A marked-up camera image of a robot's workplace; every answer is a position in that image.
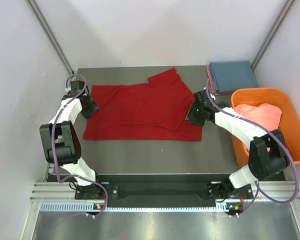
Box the folded pink t shirt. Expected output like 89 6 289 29
206 65 233 96

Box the crumpled pink t shirt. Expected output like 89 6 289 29
234 103 282 132

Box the red t shirt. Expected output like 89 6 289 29
83 68 202 142

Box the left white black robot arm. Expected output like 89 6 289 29
39 79 104 199

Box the left aluminium frame post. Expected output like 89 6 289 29
25 0 75 75

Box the aluminium frame post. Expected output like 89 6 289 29
25 0 75 75
251 0 297 71

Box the right aluminium frame post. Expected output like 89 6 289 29
251 0 297 71

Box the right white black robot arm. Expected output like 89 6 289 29
185 88 290 198

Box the folded blue t shirt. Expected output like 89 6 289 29
209 60 258 94

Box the orange plastic bin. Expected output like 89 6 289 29
231 88 300 164

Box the grey slotted cable duct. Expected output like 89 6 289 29
39 201 243 213

